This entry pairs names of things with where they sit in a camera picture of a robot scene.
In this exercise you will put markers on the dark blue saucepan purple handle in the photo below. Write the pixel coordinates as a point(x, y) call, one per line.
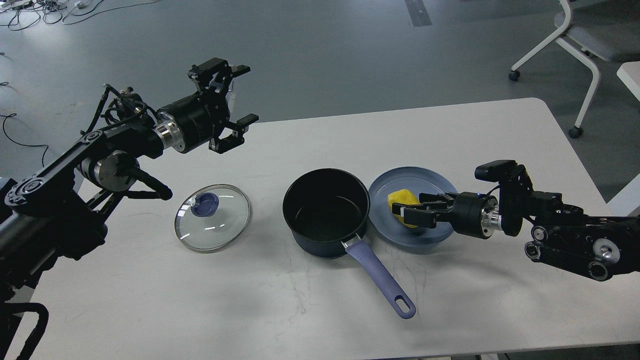
point(327, 211)

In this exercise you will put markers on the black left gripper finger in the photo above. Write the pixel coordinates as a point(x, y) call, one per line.
point(215, 77)
point(235, 138)

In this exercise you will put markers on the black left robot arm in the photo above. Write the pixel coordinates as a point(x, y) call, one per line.
point(61, 210)

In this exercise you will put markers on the white table corner right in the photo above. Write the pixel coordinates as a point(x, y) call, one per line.
point(629, 74)

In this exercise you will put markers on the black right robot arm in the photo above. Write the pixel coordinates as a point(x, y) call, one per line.
point(562, 235)

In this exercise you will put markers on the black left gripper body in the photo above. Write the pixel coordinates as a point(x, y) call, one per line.
point(194, 120)

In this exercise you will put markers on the white office chair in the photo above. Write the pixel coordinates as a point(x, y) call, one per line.
point(607, 29)

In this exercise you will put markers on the glass pot lid blue knob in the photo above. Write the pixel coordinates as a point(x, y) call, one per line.
point(212, 218)

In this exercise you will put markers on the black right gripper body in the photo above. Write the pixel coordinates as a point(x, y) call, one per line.
point(472, 214)

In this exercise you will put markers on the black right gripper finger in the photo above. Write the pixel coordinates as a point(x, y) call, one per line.
point(438, 200)
point(421, 215)

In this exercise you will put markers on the blue round plate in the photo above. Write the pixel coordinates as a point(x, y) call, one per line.
point(416, 180)

